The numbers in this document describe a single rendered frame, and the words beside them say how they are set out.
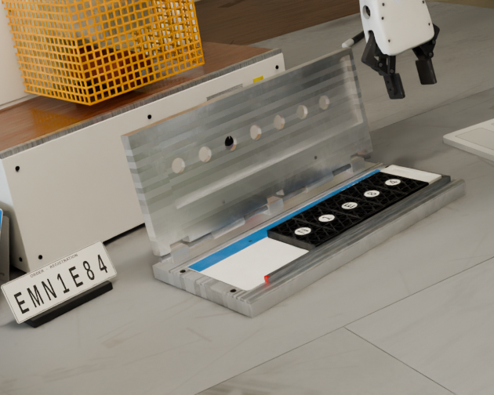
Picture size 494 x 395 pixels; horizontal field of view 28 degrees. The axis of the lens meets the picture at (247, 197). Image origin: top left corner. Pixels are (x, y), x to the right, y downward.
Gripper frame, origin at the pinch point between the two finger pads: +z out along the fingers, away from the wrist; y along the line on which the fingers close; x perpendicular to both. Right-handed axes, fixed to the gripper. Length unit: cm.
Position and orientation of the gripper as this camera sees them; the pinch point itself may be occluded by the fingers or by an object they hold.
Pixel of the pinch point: (411, 81)
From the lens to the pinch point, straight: 155.2
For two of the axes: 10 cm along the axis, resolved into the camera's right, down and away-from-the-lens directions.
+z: 3.0, 9.2, 2.5
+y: 8.0, -3.8, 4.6
